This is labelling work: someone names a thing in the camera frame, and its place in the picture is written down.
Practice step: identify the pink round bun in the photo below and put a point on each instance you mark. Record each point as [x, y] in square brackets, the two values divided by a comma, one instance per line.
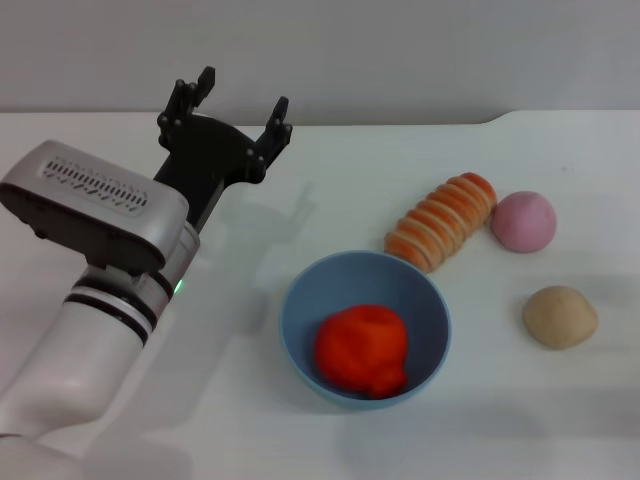
[522, 222]

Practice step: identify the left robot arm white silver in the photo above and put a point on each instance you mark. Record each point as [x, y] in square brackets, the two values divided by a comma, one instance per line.
[80, 360]

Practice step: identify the striped orange bread roll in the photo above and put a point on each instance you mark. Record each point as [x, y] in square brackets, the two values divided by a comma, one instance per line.
[440, 227]

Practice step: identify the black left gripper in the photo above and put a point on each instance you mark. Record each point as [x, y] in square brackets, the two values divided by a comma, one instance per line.
[210, 160]

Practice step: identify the blue bowl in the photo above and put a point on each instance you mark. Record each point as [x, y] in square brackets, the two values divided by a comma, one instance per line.
[365, 330]

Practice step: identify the left wrist camera black silver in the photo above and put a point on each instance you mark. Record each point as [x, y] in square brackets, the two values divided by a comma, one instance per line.
[90, 205]

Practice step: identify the orange toy fruit with stem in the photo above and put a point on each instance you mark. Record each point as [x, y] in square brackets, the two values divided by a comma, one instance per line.
[360, 350]

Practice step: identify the beige round bun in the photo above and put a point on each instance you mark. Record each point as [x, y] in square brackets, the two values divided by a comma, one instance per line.
[560, 317]

